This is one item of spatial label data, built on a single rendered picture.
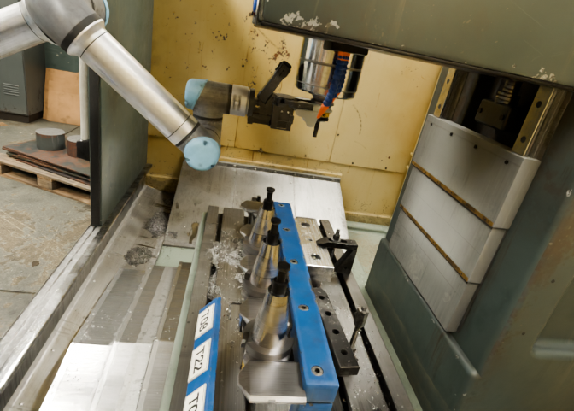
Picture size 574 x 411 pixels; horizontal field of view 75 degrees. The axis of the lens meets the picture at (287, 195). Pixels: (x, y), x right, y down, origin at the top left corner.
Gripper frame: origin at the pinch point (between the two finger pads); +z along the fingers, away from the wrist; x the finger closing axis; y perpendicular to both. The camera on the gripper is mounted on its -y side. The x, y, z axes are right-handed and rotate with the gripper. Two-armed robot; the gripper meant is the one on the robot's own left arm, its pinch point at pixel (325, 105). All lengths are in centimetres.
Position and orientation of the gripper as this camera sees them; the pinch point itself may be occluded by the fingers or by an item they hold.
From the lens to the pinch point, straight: 100.4
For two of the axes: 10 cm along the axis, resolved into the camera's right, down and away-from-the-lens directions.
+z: 9.8, 1.1, 1.6
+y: -1.7, 9.1, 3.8
